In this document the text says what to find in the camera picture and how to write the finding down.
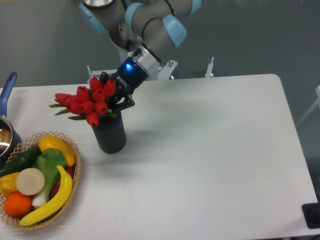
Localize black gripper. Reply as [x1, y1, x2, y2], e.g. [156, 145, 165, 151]
[99, 57, 149, 112]

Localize red tulip bouquet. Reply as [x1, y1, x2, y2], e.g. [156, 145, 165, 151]
[49, 76, 118, 127]

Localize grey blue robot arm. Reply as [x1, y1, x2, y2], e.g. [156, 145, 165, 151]
[79, 0, 202, 113]

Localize dark grey ribbed vase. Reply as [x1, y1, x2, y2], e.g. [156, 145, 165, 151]
[92, 111, 127, 154]

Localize dark red vegetable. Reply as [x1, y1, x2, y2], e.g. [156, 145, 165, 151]
[50, 166, 75, 199]

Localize green bok choy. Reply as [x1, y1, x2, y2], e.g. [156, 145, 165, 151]
[32, 148, 66, 209]

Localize woven wicker basket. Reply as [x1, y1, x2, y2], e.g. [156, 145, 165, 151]
[0, 131, 81, 231]

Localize dark green cucumber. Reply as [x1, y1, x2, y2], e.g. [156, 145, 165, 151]
[0, 145, 42, 177]

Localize yellow banana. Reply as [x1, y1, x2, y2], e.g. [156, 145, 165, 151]
[19, 165, 73, 227]

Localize beige round disc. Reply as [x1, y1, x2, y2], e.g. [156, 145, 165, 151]
[15, 168, 45, 196]

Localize yellow bell pepper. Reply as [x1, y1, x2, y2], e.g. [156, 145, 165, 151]
[0, 172, 20, 196]

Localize orange fruit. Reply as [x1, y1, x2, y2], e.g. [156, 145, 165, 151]
[3, 192, 32, 217]

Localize black device at edge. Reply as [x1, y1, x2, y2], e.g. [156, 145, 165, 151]
[301, 202, 320, 229]

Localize blue handled saucepan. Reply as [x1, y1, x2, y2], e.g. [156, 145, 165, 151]
[0, 72, 22, 169]

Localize white frame at right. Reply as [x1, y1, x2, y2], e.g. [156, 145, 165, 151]
[297, 85, 320, 126]

